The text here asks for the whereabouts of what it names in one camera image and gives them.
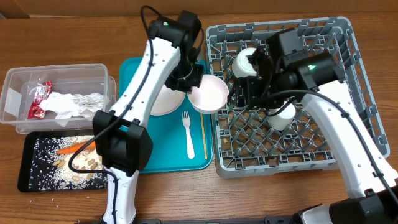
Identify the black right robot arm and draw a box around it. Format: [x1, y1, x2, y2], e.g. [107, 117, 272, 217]
[232, 28, 397, 223]

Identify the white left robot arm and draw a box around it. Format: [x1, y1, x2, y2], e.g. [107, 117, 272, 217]
[93, 11, 204, 223]

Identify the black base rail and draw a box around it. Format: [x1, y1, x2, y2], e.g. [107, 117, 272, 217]
[74, 207, 330, 224]

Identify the white bowl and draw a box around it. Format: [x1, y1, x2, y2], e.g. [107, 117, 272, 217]
[232, 47, 257, 78]

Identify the pink small bowl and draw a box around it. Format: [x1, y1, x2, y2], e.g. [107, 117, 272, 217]
[188, 75, 229, 114]

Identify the clear plastic waste bin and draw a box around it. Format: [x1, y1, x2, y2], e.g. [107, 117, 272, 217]
[1, 64, 117, 134]

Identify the orange carrot piece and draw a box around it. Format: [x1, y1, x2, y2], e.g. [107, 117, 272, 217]
[57, 142, 96, 154]

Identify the white plastic fork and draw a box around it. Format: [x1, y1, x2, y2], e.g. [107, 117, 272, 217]
[182, 111, 195, 159]

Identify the black tray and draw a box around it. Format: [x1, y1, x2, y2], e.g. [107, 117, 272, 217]
[17, 130, 108, 192]

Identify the white napkin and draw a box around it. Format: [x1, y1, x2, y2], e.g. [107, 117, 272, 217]
[39, 92, 110, 127]

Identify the cream white cup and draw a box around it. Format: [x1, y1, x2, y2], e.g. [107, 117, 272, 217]
[267, 103, 296, 131]

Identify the wooden chopstick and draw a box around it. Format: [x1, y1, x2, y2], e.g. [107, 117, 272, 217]
[200, 113, 208, 160]

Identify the red snack wrapper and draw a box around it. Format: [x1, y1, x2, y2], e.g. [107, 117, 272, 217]
[27, 81, 53, 119]

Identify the pink plate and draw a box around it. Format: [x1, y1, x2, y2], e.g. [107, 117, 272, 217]
[150, 85, 186, 116]

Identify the grey dishwasher rack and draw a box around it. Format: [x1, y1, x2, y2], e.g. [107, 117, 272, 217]
[206, 17, 390, 179]

